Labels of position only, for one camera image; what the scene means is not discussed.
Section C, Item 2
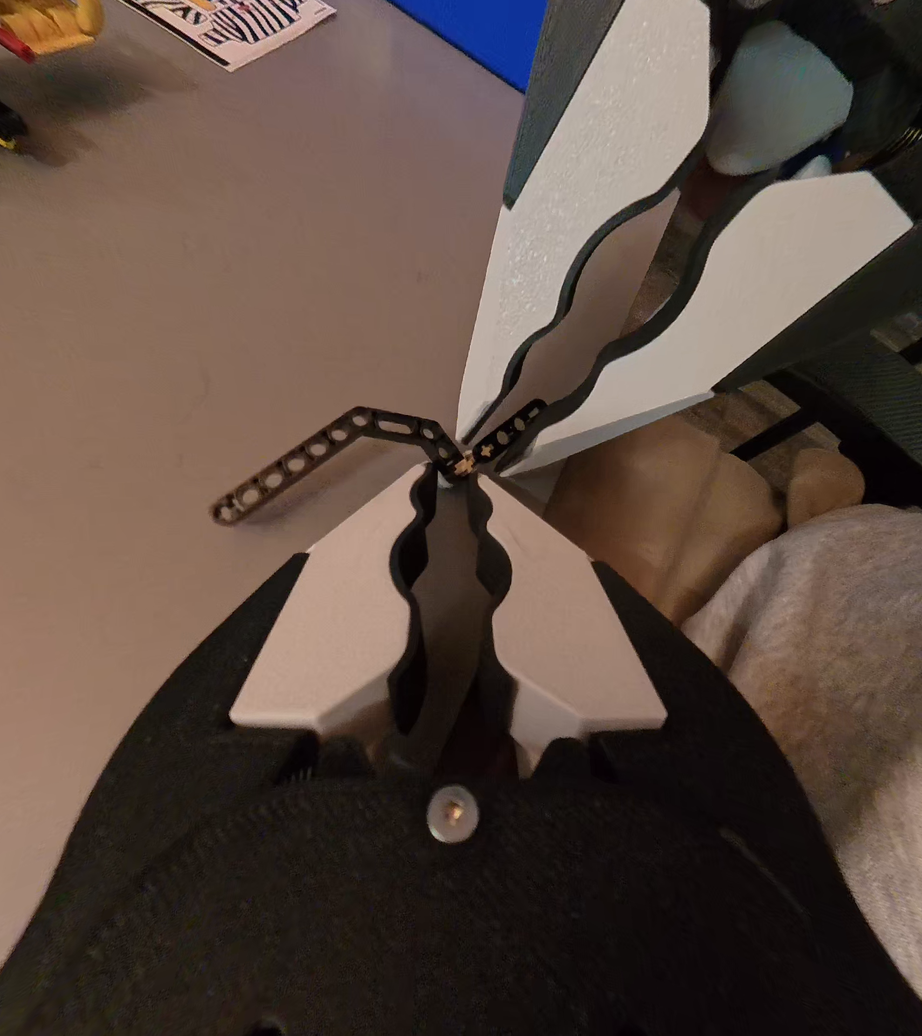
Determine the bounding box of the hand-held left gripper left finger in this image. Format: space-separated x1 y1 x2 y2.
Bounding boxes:
230 465 439 739

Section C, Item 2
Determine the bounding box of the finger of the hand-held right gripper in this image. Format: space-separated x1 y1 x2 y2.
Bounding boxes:
500 170 915 479
456 0 713 446

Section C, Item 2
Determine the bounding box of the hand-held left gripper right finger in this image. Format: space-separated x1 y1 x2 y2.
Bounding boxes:
465 472 668 772

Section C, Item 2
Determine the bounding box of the black bent lego beam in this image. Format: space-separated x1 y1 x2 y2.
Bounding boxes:
210 398 551 529

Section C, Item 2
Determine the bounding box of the person's tan trouser leg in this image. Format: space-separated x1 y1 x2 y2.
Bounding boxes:
545 421 866 626

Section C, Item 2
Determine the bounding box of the blue plastic bin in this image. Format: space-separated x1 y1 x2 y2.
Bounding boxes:
386 0 551 92

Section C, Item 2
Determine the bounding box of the printed instruction sheet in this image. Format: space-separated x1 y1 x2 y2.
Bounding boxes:
119 0 338 74

